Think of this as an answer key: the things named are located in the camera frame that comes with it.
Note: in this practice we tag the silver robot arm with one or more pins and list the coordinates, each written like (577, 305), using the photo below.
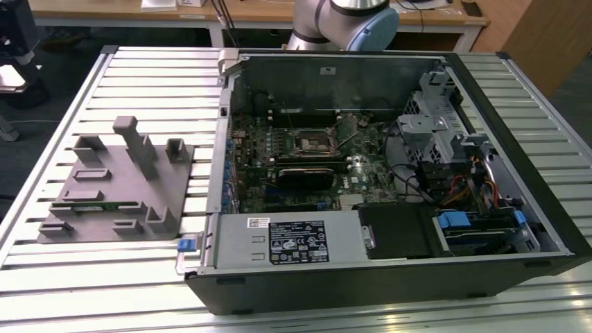
(314, 17)

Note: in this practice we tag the CPU socket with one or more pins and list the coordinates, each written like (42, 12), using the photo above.
(314, 140)

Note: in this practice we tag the black RAM slot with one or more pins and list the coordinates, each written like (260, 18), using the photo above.
(309, 162)
(318, 116)
(314, 120)
(324, 113)
(309, 165)
(314, 124)
(309, 168)
(309, 159)

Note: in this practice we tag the black graphics card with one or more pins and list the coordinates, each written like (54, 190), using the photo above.
(302, 178)

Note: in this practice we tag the silver chipset heatsink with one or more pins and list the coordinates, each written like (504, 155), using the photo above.
(350, 201)

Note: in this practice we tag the green motherboard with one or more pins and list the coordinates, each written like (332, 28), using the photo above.
(369, 180)

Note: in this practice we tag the round coin cell battery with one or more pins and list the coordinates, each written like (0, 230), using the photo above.
(362, 121)

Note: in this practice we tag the silver power supply unit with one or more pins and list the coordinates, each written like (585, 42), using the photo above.
(240, 243)

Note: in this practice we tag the metal drive cage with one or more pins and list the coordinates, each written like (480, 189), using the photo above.
(416, 126)

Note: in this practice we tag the black plastic bay cover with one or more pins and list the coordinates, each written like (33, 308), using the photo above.
(397, 232)

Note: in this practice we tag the blue latch tab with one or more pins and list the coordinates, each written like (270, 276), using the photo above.
(185, 245)

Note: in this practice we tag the grey case hinge block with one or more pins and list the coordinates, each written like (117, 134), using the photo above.
(228, 60)

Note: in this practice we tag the black PC case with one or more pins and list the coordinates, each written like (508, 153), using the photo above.
(324, 291)

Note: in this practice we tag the blue disk carrier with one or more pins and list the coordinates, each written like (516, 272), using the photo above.
(450, 221)

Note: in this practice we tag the green RAM stick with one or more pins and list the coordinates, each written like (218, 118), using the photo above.
(108, 206)

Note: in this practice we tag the grey parts rack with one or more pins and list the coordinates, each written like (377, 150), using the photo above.
(105, 215)

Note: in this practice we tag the white cardboard box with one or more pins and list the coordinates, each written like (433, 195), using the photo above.
(158, 5)
(192, 2)

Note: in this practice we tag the wooden desk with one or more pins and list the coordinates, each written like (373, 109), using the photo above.
(114, 15)

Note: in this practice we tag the small black device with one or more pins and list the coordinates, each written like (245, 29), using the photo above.
(472, 8)

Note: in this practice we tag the black office chair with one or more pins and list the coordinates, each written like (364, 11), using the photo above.
(32, 86)

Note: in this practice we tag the white desk foot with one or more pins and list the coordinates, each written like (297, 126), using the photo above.
(6, 130)

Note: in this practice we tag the wooden cabinet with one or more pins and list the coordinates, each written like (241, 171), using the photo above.
(545, 41)

